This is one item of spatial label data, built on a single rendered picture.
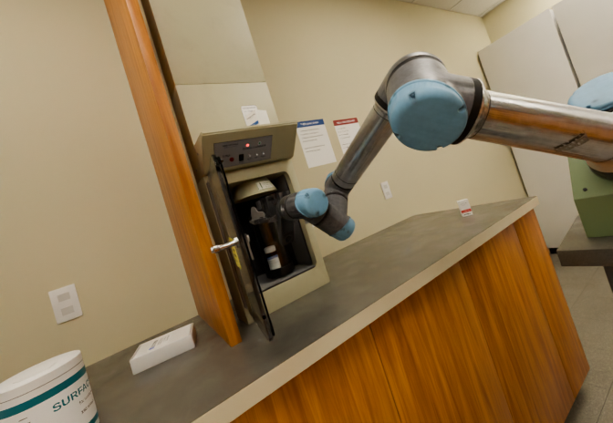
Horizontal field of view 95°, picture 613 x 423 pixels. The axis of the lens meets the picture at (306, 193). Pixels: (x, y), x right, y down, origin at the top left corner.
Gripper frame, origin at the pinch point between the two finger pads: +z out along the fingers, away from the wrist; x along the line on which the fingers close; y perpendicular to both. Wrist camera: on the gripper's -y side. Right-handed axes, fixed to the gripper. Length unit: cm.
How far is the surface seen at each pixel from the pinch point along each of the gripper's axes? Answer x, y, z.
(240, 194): 6.3, 10.6, -0.6
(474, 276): -56, -41, -35
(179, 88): 17, 47, -4
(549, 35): -293, 76, -16
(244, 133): 4.8, 27.2, -15.4
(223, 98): 3.8, 43.3, -4.1
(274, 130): -5.2, 26.8, -15.1
